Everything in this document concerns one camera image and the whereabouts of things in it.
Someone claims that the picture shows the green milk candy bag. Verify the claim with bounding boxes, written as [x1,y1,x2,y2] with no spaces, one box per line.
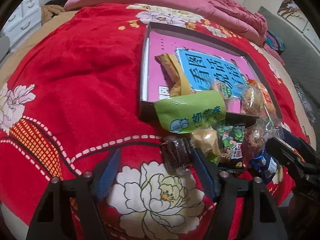
[153,89,227,164]

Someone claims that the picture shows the grey patterned cloth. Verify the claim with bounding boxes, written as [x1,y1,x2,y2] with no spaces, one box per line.
[294,84,318,126]

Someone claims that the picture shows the grey shallow box tray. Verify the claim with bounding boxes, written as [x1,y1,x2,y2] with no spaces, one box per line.
[139,21,284,128]

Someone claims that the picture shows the white drawer cabinet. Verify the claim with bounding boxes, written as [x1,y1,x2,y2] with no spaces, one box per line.
[1,0,41,50]

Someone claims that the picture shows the grey padded headboard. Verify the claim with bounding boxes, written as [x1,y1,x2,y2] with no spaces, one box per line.
[257,6,320,106]

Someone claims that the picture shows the orange bread snack pack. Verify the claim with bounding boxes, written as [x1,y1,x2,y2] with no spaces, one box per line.
[248,79,277,118]

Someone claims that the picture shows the round biscuit green label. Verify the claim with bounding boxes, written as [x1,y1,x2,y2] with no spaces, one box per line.
[211,80,233,100]

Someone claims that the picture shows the pink quilt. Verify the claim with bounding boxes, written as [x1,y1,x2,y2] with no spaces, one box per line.
[64,0,283,62]

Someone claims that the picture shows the blue purple folded cloth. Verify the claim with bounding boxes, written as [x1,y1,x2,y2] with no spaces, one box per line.
[266,30,285,55]

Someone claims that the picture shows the brown knitted cloth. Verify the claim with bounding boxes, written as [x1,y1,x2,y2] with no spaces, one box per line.
[41,5,65,25]

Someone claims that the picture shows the yellow wafer snack pack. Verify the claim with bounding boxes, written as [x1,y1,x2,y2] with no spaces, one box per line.
[155,53,196,97]

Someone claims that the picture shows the floral wall painting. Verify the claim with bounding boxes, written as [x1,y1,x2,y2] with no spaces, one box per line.
[277,0,320,53]

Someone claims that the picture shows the green pea snack pack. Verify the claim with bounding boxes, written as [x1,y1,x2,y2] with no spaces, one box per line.
[216,124,245,170]

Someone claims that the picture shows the pink and blue book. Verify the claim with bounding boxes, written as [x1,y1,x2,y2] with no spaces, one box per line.
[147,29,261,114]

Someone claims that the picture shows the clear bag brown pastry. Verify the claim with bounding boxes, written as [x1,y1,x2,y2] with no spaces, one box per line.
[237,85,266,117]

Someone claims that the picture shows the clear bag walnut snack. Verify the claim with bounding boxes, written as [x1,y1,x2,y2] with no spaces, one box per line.
[241,117,284,158]

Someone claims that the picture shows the dark brown cake pack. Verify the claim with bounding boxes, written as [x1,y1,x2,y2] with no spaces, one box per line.
[161,136,192,176]

